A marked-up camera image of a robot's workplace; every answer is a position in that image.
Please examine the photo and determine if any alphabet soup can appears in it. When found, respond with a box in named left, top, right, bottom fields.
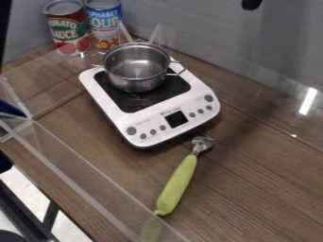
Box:
left=83, top=0, right=122, bottom=50

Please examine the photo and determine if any black metal table frame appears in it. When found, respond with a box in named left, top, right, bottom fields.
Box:
left=0, top=180, right=58, bottom=242

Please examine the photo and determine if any white and black induction stove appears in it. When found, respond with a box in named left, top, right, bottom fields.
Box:
left=79, top=61, right=220, bottom=148

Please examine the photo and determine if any dark blue object at edge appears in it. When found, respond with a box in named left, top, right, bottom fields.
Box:
left=0, top=99, right=26, bottom=118

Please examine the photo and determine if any tomato sauce can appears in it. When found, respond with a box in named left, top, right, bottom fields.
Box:
left=42, top=0, right=90, bottom=57

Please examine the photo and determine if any silver steel pot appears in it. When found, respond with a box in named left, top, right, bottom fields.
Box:
left=89, top=42, right=186, bottom=94

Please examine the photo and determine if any clear acrylic barrier panel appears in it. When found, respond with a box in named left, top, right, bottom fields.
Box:
left=0, top=76, right=189, bottom=242

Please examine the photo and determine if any green handled ice cream scoop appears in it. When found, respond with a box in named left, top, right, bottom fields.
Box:
left=153, top=136, right=214, bottom=216

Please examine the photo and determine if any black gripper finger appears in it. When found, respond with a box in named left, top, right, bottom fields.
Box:
left=241, top=0, right=262, bottom=10

